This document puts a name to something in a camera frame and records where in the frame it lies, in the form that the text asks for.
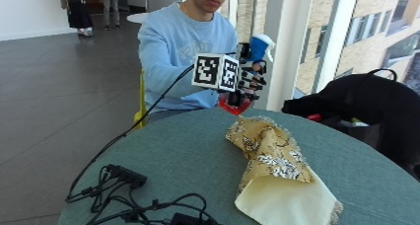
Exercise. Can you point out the spray bottle with red liquid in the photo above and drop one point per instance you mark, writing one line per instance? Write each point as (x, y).
(260, 45)

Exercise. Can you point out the white cube with black markers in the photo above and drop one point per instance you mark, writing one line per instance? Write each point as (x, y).
(210, 72)

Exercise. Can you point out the small red item in bag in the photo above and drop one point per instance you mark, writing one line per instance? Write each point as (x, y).
(314, 117)

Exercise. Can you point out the the person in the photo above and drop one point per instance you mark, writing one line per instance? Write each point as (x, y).
(174, 44)

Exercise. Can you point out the beige floral cloth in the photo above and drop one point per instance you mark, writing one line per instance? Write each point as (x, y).
(272, 162)

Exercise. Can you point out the yellow chair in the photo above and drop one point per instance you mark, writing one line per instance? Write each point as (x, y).
(141, 113)

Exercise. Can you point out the black bag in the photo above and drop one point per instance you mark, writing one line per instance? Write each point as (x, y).
(376, 106)

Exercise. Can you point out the white round table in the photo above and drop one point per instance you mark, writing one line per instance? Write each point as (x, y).
(137, 17)

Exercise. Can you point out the black multi-port hub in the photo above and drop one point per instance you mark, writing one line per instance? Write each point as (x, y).
(126, 176)

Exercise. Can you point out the black power adapter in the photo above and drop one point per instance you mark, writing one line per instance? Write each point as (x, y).
(186, 219)

